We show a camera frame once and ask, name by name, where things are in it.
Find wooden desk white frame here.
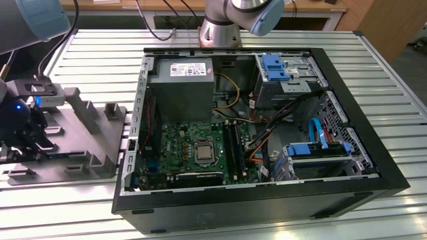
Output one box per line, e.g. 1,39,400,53
63,0,349,31

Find black wire bundle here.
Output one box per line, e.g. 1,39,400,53
245,91,327,151

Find CPU socket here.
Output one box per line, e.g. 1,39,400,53
192,139,219,169

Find yellow wire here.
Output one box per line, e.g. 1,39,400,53
212,72,241,111

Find green motherboard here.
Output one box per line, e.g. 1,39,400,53
139,121,261,188

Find grey plastic parts rack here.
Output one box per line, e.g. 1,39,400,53
5,86,129,186

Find wooden cabinet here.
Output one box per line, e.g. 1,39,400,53
343,0,427,63

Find metal drive cage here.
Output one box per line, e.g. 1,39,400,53
255,53,329,107

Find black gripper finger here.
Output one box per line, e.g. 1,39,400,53
25,134,56,152
0,144,44,163

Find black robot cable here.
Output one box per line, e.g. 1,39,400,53
36,0,176,78

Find hard disk in blue carrier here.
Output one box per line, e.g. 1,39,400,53
285,142,351,160

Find grey power supply unit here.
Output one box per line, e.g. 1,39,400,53
148,58,215,123

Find orange wires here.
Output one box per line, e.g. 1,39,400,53
248,147,268,163

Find black graphics card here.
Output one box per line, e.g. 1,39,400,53
165,171,224,188

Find silver CPU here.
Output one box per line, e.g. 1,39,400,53
195,146,213,161

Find grey chair base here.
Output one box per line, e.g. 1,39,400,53
406,29,427,51

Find blue SATA wire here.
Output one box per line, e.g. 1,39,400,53
308,117,329,150

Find black open PC case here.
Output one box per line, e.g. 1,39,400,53
111,47,411,235

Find metal disk bay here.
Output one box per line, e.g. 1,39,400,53
281,146,380,181

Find thin red wire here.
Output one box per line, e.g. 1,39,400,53
137,96,157,155

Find blue plastic drive carrier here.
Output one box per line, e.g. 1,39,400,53
261,54,289,82

